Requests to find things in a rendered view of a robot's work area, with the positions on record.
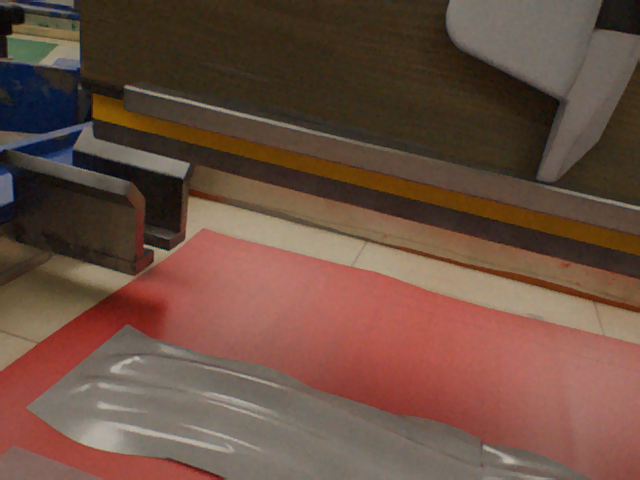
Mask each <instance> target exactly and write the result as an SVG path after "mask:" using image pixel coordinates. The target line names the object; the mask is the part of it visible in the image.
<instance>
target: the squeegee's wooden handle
mask: <svg viewBox="0 0 640 480"><path fill-rule="evenodd" d="M449 1H451V0H79V11H80V86H81V88H82V90H83V91H86V92H91V93H96V94H100V96H105V97H109V98H113V99H118V100H122V101H124V86H125V85H128V84H133V83H139V82H144V83H148V84H153V85H157V86H162V87H167V88H168V89H171V90H175V91H180V92H185V93H189V94H193V95H198V96H203V97H207V98H211V99H216V100H221V101H225V103H229V104H234V105H239V106H243V107H247V108H252V109H257V110H261V111H265V112H270V113H275V114H279V115H283V116H288V117H293V119H297V120H301V121H306V122H310V123H315V124H319V125H324V126H328V127H333V128H338V129H342V130H346V131H351V132H356V133H360V134H364V135H368V136H374V138H378V139H382V140H386V141H392V142H396V143H400V144H404V145H410V146H414V147H418V148H422V149H428V150H432V151H436V152H440V153H446V154H450V155H454V156H458V157H464V158H468V159H472V161H476V162H482V163H486V164H490V165H494V166H500V167H504V168H508V169H512V170H518V171H522V172H526V173H531V174H537V171H538V167H539V163H540V160H541V157H542V154H544V151H545V146H546V143H547V140H548V137H549V133H550V129H551V126H552V122H553V119H554V116H555V112H557V110H558V107H559V104H560V101H559V100H557V99H555V98H553V97H551V95H550V96H549V94H547V93H545V92H543V91H541V90H538V89H536V88H534V87H532V86H530V85H528V84H526V83H524V82H521V81H519V80H517V79H515V78H513V77H512V76H510V74H508V73H505V72H503V71H501V70H499V69H497V68H495V67H493V66H491V65H488V64H486V63H484V62H482V61H480V60H478V59H476V58H475V57H473V56H470V54H468V53H466V52H464V51H462V50H461V49H459V48H458V47H457V46H456V45H455V44H453V43H452V41H451V40H450V38H449V35H448V32H447V28H446V12H447V8H448V4H449ZM558 180H563V181H567V182H572V183H577V185H581V186H585V187H591V188H595V189H599V190H603V191H609V192H613V193H617V194H622V195H627V196H632V197H636V198H640V59H639V62H638V64H636V66H635V68H634V71H633V74H632V76H631V78H630V80H629V82H628V84H627V86H626V89H624V91H623V93H622V95H621V97H620V99H619V101H618V104H617V106H616V108H615V110H614V112H612V114H611V116H610V119H609V121H608V123H607V125H606V127H605V129H604V131H603V133H602V136H600V138H599V140H598V142H597V143H596V144H595V145H594V146H593V147H592V148H591V149H589V151H587V152H586V153H585V154H584V155H583V156H582V157H581V158H580V159H579V160H578V161H577V162H576V163H575V164H573V165H572V167H571V168H570V169H569V170H568V171H567V172H566V173H565V174H564V175H562V176H561V177H559V178H558Z"/></svg>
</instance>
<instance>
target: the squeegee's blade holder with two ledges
mask: <svg viewBox="0 0 640 480"><path fill-rule="evenodd" d="M123 107H124V110H125V111H127V112H132V113H136V114H140V115H144V116H149V117H153V118H157V119H161V120H166V121H170V122H174V124H179V125H184V126H188V127H192V128H196V129H201V130H205V131H209V132H213V133H218V134H222V135H226V136H230V137H235V139H239V140H243V141H247V142H251V143H256V144H260V145H265V146H269V147H274V148H278V149H282V150H286V151H290V152H295V153H299V154H303V156H307V157H312V158H316V159H320V160H324V161H328V162H333V163H337V164H341V165H346V166H351V167H355V168H359V169H363V170H367V171H372V172H376V173H380V174H384V175H388V177H393V178H397V179H401V180H405V181H410V182H414V183H418V184H422V185H426V186H432V187H436V188H440V189H444V190H449V191H453V192H457V193H461V194H466V195H470V196H474V197H478V199H483V200H487V201H491V202H495V203H500V204H504V205H508V206H512V207H518V208H522V209H526V210H531V211H535V212H539V213H543V214H548V215H552V216H556V217H560V218H565V220H569V221H573V222H578V223H582V224H586V225H591V226H595V227H599V228H605V229H609V230H613V231H617V232H622V233H626V234H630V235H635V236H639V237H640V198H636V197H632V196H627V195H622V194H617V193H613V192H609V191H603V190H599V189H595V188H591V187H585V186H581V185H577V183H572V182H567V181H563V180H558V179H557V180H556V181H555V182H553V184H550V182H549V183H543V181H539V180H536V179H535V177H536V174H531V173H526V172H522V171H518V170H512V169H508V168H504V167H500V166H494V165H490V164H486V163H482V162H476V161H472V159H468V158H464V157H458V156H454V155H450V154H446V153H440V152H436V151H432V150H428V149H422V148H418V147H414V146H410V145H404V144H400V143H396V142H392V141H386V140H382V139H378V138H374V136H368V135H364V134H360V133H356V132H351V131H346V130H342V129H338V128H333V127H328V126H324V125H319V124H315V123H310V122H306V121H301V120H297V119H293V117H288V116H283V115H279V114H275V113H270V112H265V111H261V110H257V109H252V108H247V107H243V106H239V105H234V104H229V103H225V101H221V100H216V99H211V98H207V97H203V96H198V95H193V94H189V93H185V92H180V91H175V90H171V89H168V88H167V87H162V86H157V85H153V84H148V83H144V82H139V83H133V84H128V85H125V86H124V102H123Z"/></svg>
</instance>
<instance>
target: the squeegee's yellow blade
mask: <svg viewBox="0 0 640 480"><path fill-rule="evenodd" d="M123 102H124V101H122V100H118V99H113V98H109V97H105V96H100V94H96V93H93V118H94V119H98V120H103V121H107V122H111V123H116V124H120V125H124V126H127V127H128V128H133V129H137V130H141V131H145V132H150V133H154V134H158V135H162V136H167V137H171V138H175V139H179V140H183V142H187V143H191V144H195V145H200V146H204V147H208V148H212V149H217V150H221V151H225V152H229V153H234V154H238V155H242V156H246V158H250V159H255V160H259V161H263V162H267V163H272V164H276V165H280V166H284V167H287V168H292V169H296V170H300V171H304V172H308V173H313V174H317V176H321V177H325V178H329V179H334V180H338V181H342V182H346V183H351V184H355V185H359V186H363V187H367V188H372V189H376V190H380V191H384V192H388V193H392V194H396V195H400V197H404V198H408V199H413V200H417V201H421V202H425V203H430V204H434V205H438V206H442V207H447V208H451V209H455V210H459V211H463V212H468V213H472V214H476V215H480V216H485V217H489V219H493V220H496V221H501V222H505V223H509V224H513V225H518V226H522V227H526V228H531V229H535V230H539V231H543V232H548V233H552V234H556V235H560V236H565V238H569V239H573V240H578V241H582V242H586V243H591V244H595V245H599V246H602V247H607V248H611V249H615V250H620V251H624V252H628V253H633V254H637V256H640V237H639V236H635V235H630V234H626V233H622V232H617V231H613V230H609V229H605V228H599V227H595V226H591V225H586V224H582V223H578V222H573V221H569V220H565V218H560V217H556V216H552V215H548V214H543V213H539V212H535V211H531V210H526V209H522V208H518V207H512V206H508V205H504V204H500V203H495V202H491V201H487V200H483V199H478V197H474V196H470V195H466V194H461V193H457V192H453V191H449V190H444V189H440V188H436V187H432V186H426V185H422V184H418V183H414V182H410V181H405V180H401V179H397V178H393V177H388V175H384V174H380V173H376V172H372V171H367V170H363V169H359V168H355V167H351V166H346V165H341V164H337V163H333V162H328V161H324V160H320V159H316V158H312V157H307V156H303V154H299V153H295V152H290V151H286V150H282V149H278V148H274V147H269V146H265V145H260V144H256V143H251V142H247V141H243V140H239V139H235V137H230V136H226V135H222V134H218V133H213V132H209V131H205V130H201V129H196V128H192V127H188V126H184V125H179V124H174V122H170V121H166V120H161V119H157V118H153V117H149V116H144V115H140V114H136V113H132V112H127V111H125V110H124V107H123Z"/></svg>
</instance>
